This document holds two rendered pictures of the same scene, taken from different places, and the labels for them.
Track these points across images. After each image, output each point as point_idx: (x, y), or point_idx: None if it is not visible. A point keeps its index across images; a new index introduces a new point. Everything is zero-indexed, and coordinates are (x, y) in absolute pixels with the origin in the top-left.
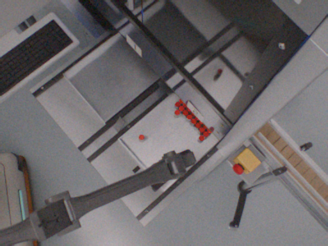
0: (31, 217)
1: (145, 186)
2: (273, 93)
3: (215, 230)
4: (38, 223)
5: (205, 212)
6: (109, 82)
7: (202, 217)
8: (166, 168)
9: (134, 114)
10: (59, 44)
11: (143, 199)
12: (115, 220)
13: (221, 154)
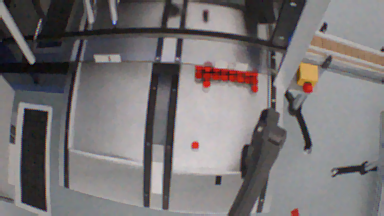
0: None
1: (266, 177)
2: (316, 0)
3: (297, 167)
4: None
5: (279, 162)
6: (106, 117)
7: (279, 169)
8: (270, 144)
9: (160, 129)
10: (42, 124)
11: None
12: None
13: (280, 88)
